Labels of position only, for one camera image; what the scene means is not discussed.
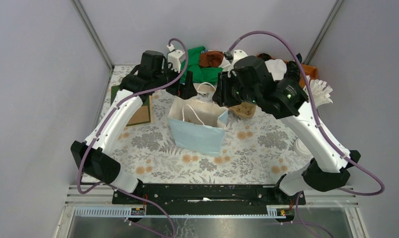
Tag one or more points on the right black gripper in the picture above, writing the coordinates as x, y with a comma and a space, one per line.
220, 95

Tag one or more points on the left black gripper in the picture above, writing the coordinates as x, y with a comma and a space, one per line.
185, 90

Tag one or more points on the light blue paper bag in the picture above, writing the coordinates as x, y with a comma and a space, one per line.
198, 126

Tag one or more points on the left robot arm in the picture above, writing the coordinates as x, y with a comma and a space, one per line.
93, 155

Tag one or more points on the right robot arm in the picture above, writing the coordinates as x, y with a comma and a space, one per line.
289, 103

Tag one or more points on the white cloth on tray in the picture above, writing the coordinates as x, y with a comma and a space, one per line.
277, 68

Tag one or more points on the green paper bag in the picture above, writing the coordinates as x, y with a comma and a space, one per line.
142, 115

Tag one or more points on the brown cloth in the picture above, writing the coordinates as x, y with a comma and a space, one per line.
211, 59

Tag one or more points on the green cloth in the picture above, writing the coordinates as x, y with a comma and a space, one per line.
199, 75

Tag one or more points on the wooden compartment tray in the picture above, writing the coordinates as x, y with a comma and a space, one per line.
309, 70

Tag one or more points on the white wrapped straws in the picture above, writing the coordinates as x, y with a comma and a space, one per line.
321, 92

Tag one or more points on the white cup lid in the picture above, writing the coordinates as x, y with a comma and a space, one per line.
300, 149

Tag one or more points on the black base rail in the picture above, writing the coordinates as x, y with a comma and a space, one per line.
216, 199

